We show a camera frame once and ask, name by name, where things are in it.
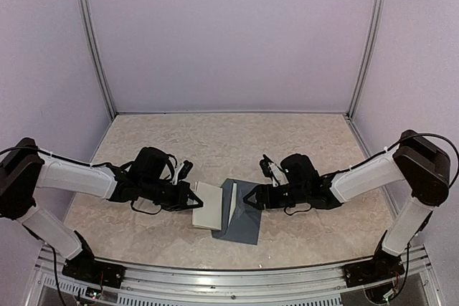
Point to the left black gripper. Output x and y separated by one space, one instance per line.
180 200

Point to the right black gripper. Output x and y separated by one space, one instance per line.
262 190

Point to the brown ornate certificate paper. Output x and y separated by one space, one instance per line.
209 216

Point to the cream letter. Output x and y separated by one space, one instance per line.
233 202

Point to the dark blue envelope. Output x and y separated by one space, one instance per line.
245 224

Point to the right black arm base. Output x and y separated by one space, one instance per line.
381 266

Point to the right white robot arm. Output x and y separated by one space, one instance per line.
413 158

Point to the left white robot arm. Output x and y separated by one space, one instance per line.
153 175

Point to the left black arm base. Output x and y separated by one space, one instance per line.
85 267

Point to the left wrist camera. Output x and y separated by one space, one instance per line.
181 171

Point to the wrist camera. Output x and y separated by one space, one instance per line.
181 171
273 171

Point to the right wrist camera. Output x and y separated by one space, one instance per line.
273 171

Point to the aluminium front rail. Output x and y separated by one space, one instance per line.
323 284

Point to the left aluminium corner post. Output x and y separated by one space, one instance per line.
92 45

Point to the aluminium corner post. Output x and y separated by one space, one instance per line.
370 42
92 45

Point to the right aluminium corner post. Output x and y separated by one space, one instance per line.
370 42

